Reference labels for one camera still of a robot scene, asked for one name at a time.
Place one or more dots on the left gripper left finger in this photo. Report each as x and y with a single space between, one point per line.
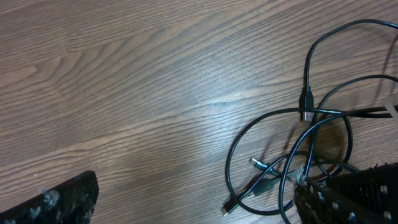
71 202

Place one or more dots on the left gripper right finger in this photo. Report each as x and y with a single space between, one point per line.
366 196

